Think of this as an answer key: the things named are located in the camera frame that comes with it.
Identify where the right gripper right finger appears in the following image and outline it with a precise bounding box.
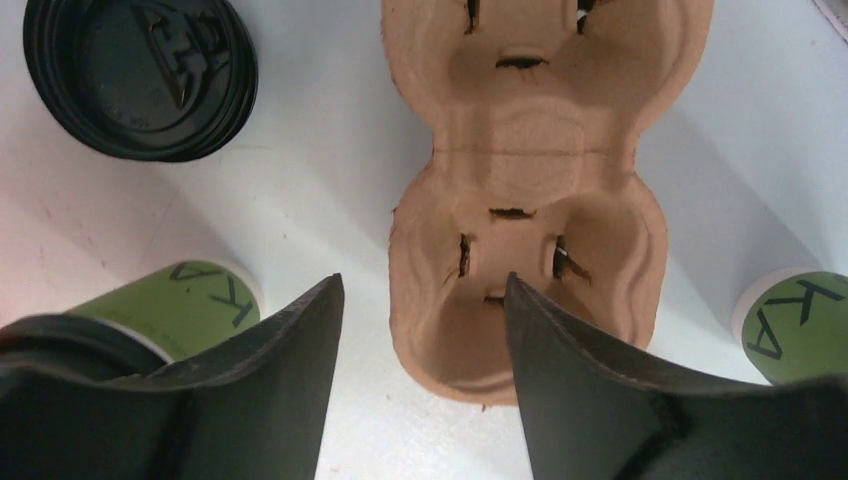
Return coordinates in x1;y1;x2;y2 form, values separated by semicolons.
505;274;847;479

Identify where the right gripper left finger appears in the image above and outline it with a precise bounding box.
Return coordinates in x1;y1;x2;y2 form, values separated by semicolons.
1;274;345;479

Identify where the green paper coffee cup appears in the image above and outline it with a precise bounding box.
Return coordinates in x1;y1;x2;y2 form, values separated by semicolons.
66;260;264;363

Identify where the black coffee cup lid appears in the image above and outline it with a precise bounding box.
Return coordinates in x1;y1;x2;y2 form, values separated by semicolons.
1;314;166;381

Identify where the stack of paper cups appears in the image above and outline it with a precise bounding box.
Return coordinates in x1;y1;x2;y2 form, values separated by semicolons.
731;268;847;385

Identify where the brown cardboard cup carrier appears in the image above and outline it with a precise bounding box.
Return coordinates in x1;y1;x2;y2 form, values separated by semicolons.
381;1;714;405

